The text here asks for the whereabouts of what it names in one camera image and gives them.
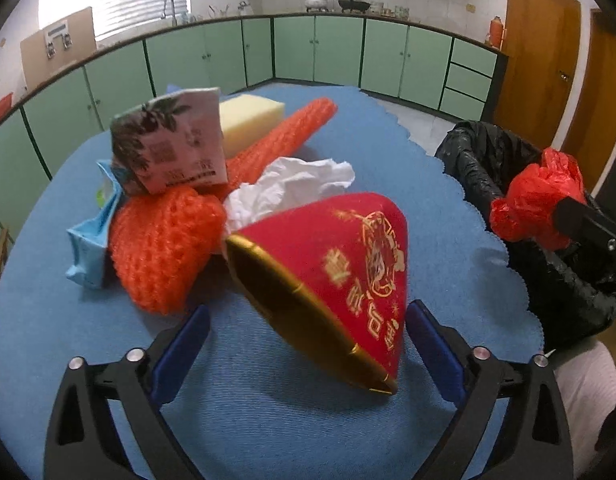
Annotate blue table cloth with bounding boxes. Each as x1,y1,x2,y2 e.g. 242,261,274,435
0,84,544,480

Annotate person's white clothing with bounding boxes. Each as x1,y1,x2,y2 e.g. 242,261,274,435
558,345,616,480

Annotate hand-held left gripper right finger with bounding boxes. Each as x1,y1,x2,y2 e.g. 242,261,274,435
405,300,573,480

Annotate white tissue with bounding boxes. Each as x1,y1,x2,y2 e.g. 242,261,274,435
223,156,356,236

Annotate wooden door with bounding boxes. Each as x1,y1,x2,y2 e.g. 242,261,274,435
492,0,583,136
585,7,616,196

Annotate red plastic bag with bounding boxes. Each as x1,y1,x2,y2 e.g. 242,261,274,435
489,147,586,251

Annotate cardboard box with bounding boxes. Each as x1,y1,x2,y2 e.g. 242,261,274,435
20,6,98,92

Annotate black bag trash bin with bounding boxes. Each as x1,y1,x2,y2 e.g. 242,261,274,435
434,120,616,353

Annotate green kitchen cabinet run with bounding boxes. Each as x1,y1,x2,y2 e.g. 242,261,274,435
0,14,508,306

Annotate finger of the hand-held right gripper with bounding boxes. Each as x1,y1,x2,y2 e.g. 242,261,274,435
552,199,616,261

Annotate grey printed carton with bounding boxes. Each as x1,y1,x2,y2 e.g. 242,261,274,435
110,87,229,196

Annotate light blue packet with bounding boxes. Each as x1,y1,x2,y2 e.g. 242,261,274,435
66,160,126,289

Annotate red gold cone box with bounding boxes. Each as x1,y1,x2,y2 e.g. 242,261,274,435
224,192,409,395

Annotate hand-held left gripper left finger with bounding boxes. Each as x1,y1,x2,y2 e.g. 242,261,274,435
43,304,211,480

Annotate orange foam net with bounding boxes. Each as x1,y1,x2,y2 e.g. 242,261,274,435
227,99,337,196
109,187,227,316

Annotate yellow sponge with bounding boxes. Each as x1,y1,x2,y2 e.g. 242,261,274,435
219,94,285,159

